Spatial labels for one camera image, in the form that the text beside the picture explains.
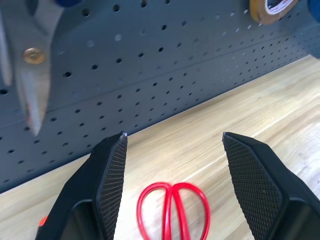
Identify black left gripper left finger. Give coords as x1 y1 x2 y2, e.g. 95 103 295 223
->
35 132 129 240

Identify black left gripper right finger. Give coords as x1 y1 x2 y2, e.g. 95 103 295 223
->
222 132 320 240

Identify grey metal pegboard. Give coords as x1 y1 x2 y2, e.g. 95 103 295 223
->
0 0 320 194

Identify yellow tape roll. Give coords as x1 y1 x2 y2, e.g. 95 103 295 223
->
248 0 300 26

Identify red handled scissors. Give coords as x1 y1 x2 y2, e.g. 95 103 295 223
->
136 182 211 240

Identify silver blue handled shears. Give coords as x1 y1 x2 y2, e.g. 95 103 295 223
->
0 0 83 137

